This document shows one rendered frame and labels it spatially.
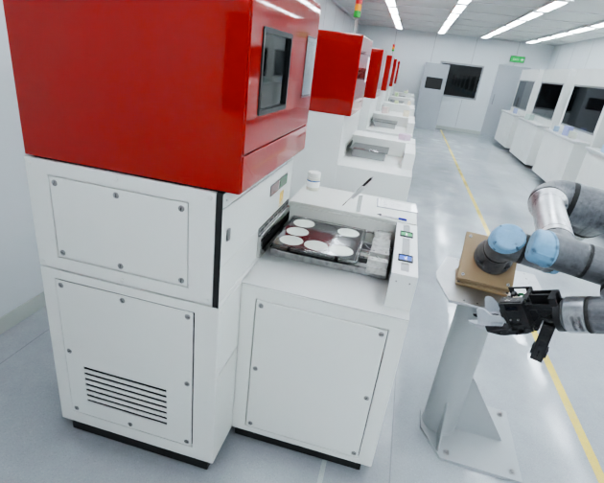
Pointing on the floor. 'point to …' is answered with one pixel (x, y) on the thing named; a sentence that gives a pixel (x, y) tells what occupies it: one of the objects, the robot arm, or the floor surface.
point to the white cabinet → (313, 375)
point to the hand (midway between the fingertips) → (476, 320)
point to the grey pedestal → (467, 408)
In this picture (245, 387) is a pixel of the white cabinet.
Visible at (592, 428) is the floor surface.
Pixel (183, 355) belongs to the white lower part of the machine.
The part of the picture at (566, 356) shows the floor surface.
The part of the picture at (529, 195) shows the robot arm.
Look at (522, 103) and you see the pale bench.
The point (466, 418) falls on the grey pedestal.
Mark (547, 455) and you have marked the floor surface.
